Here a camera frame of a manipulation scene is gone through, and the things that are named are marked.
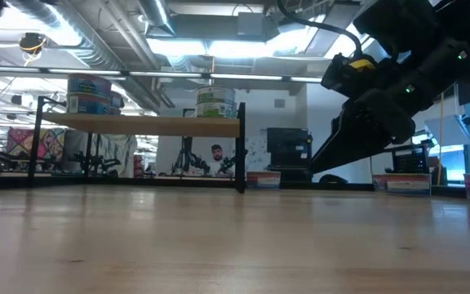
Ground white angled panel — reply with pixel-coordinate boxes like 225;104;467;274
423;114;470;147

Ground black aluminium table frame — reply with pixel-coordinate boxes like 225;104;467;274
0;174;468;193

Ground person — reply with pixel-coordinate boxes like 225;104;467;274
208;143;236;177

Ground small silver ventilation duct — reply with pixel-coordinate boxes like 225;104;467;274
136;0;177;36

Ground colourful patterned fabric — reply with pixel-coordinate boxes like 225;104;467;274
7;127;67;172

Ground white patterned board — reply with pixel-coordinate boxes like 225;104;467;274
245;136;269;172

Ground large silver ventilation duct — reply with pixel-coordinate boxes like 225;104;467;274
6;0;126;71

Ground black ceiling device yellow cable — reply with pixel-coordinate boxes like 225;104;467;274
17;31;48;56

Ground white hanging cloth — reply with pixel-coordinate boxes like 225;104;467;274
61;130;138;179

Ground black equipment cabinet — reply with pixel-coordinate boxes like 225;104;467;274
266;127;314;183

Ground black-framed wooden shelf riser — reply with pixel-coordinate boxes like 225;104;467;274
27;96;247;195

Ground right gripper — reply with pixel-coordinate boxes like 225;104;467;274
308;87;418;175

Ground black background robot arms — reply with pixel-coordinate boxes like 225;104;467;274
171;136;211;176
69;149;122;177

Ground black rounded object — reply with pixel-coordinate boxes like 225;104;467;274
318;173;349;185

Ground black perforated crate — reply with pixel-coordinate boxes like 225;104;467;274
384;143;431;176

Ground green tuna can plain lid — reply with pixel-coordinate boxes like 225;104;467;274
196;86;237;104
195;101;237;120

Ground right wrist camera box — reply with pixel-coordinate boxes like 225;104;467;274
320;52;383;99

